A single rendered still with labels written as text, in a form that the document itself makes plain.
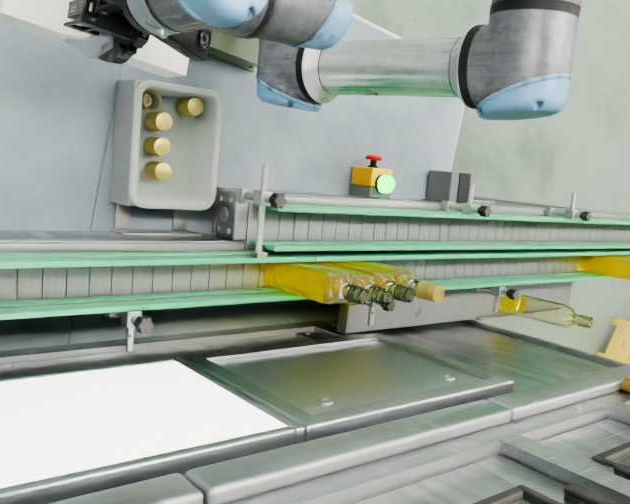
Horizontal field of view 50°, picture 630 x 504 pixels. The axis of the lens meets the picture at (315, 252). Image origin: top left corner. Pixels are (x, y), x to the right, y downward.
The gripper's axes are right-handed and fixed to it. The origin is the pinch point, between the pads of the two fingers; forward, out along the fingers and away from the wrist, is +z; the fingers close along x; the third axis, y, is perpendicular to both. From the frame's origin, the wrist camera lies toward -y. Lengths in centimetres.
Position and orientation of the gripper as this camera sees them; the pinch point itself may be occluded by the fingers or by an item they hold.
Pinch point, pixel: (100, 24)
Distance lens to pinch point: 95.2
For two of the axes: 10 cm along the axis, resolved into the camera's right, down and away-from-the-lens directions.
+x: -2.0, 9.8, 0.3
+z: -6.3, -1.6, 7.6
